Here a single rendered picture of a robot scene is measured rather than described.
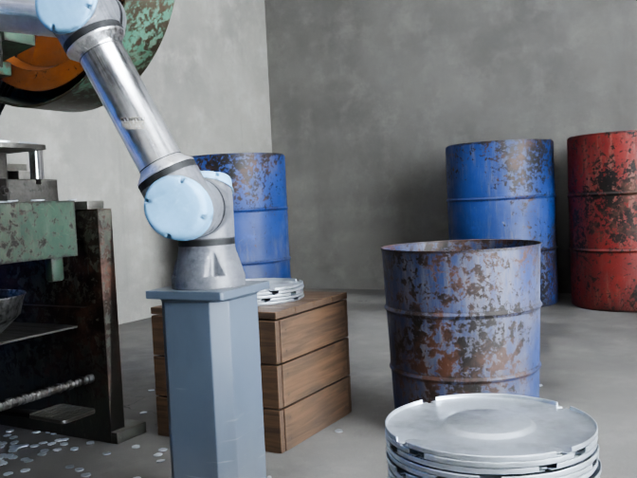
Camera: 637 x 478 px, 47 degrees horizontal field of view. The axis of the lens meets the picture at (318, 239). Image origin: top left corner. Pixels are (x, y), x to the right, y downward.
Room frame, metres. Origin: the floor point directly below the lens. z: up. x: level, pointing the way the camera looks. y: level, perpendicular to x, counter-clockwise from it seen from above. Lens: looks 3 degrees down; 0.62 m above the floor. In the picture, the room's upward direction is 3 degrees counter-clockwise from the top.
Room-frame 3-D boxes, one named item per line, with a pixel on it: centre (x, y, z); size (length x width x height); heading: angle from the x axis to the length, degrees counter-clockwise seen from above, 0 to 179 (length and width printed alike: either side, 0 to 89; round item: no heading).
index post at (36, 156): (1.98, 0.74, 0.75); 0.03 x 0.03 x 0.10; 60
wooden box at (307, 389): (2.04, 0.19, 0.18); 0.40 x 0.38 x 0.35; 60
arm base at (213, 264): (1.52, 0.23, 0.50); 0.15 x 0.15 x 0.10
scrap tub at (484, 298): (1.97, -0.37, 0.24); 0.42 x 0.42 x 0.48
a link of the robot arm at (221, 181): (1.51, 0.23, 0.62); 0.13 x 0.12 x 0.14; 173
